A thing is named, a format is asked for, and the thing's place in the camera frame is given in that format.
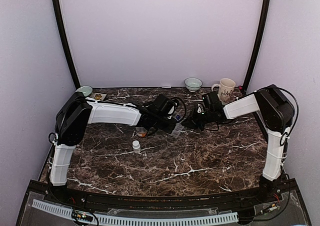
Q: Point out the black right corner post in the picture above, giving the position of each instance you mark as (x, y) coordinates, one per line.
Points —
(257, 44)

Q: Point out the cream floral ceramic mug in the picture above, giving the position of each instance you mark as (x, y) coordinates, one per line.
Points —
(226, 87)

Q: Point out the pale green ceramic bowl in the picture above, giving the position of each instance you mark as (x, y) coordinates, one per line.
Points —
(85, 90)

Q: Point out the clear plastic pill organizer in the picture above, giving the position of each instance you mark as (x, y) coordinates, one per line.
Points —
(177, 130)

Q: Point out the white slotted cable duct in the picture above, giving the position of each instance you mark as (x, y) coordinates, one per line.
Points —
(102, 219)

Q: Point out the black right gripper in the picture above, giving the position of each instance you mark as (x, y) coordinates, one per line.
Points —
(192, 121)

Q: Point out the black left corner post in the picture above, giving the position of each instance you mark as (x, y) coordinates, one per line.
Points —
(65, 43)

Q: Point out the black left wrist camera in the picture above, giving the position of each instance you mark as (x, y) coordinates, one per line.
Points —
(163, 105)

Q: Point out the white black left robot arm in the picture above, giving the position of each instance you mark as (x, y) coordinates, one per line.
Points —
(80, 111)

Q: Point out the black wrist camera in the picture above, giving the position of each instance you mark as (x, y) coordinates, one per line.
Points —
(211, 101)
(163, 105)

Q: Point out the teal striped ceramic bowl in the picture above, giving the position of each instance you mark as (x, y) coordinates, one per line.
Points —
(193, 84)

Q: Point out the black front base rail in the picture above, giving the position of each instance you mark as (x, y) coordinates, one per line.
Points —
(242, 200)

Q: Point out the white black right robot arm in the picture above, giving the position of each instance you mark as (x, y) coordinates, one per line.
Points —
(278, 113)

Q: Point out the small white pill bottle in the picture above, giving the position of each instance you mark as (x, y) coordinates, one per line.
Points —
(136, 146)

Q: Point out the black corner post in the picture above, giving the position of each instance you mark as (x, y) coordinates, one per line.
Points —
(65, 43)
(257, 44)

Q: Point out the floral patterned cloth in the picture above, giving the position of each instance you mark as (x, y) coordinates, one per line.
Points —
(97, 96)

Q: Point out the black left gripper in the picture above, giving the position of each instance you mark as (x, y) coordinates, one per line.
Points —
(170, 128)

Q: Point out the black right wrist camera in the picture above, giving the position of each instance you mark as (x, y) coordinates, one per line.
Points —
(211, 101)

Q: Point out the orange pill bottle grey cap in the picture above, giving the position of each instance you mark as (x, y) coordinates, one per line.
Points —
(141, 132)

